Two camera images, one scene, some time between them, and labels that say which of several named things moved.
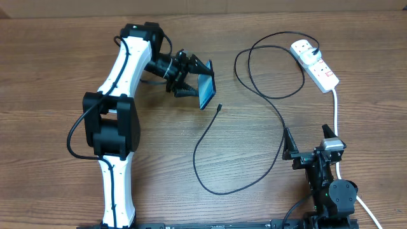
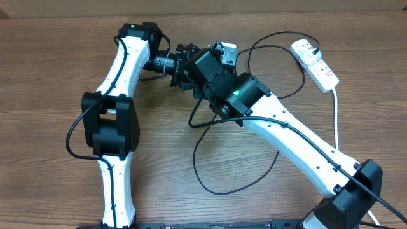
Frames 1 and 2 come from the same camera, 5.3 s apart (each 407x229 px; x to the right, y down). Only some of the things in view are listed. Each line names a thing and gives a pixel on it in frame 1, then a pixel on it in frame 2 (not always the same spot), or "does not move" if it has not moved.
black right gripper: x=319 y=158 to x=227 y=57
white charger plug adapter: x=308 y=56 does not move
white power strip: x=318 y=72 does not move
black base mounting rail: x=350 y=224 does not move
